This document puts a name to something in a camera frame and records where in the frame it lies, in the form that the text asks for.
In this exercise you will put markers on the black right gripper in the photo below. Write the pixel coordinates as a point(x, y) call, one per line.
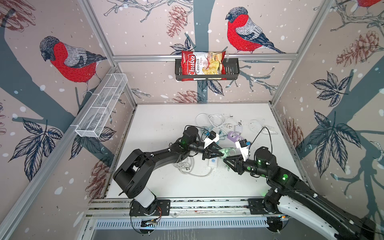
point(237, 167)

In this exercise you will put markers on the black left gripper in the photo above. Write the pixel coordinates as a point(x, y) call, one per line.
point(208, 153)

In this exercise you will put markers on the green plug adapter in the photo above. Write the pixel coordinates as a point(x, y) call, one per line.
point(228, 151)

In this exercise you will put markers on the white blue power strip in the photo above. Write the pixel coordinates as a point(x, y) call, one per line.
point(213, 163)

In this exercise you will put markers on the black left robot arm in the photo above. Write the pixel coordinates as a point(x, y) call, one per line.
point(133, 174)

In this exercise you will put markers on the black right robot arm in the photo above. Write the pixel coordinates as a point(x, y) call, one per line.
point(289, 195)

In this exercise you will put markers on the purple power strip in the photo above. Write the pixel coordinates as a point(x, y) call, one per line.
point(234, 137)

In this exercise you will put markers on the red chips bag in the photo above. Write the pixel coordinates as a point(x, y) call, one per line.
point(195, 64)

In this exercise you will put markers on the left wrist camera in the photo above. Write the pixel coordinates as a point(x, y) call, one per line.
point(213, 137)

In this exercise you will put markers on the white charger adapter with cable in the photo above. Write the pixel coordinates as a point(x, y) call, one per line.
point(257, 126)

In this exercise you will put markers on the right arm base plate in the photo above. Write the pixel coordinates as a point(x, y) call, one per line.
point(259, 206)

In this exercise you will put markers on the aluminium front rail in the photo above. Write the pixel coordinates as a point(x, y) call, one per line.
point(198, 207)

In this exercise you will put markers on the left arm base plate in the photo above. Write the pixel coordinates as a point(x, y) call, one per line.
point(157, 208)

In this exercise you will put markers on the black wall basket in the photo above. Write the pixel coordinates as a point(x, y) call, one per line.
point(227, 69)

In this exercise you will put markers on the white wire wall basket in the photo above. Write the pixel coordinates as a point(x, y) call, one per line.
point(99, 112)

